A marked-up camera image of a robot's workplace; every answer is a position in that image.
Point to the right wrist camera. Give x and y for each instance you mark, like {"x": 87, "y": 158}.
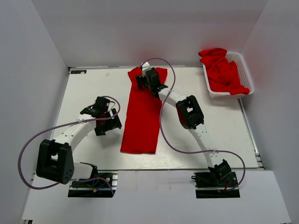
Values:
{"x": 145, "y": 67}

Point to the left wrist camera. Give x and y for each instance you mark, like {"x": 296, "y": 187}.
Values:
{"x": 101, "y": 104}

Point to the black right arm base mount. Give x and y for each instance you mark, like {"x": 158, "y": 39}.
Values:
{"x": 206, "y": 187}

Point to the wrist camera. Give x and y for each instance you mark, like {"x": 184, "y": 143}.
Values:
{"x": 101, "y": 104}
{"x": 145, "y": 67}

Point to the red t-shirts pile in basket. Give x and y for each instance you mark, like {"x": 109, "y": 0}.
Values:
{"x": 222, "y": 75}

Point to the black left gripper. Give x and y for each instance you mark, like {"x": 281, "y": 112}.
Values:
{"x": 115, "y": 123}

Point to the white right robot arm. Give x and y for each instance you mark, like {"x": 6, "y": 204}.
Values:
{"x": 190, "y": 117}

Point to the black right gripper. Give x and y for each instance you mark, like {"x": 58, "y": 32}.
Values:
{"x": 141, "y": 79}

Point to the white plastic basket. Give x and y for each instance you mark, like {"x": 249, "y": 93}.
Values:
{"x": 243, "y": 74}

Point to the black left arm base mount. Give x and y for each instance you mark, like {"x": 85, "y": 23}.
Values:
{"x": 99, "y": 188}

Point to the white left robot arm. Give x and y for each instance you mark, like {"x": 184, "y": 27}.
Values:
{"x": 55, "y": 158}

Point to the red t-shirt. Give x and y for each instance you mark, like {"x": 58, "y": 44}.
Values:
{"x": 142, "y": 122}

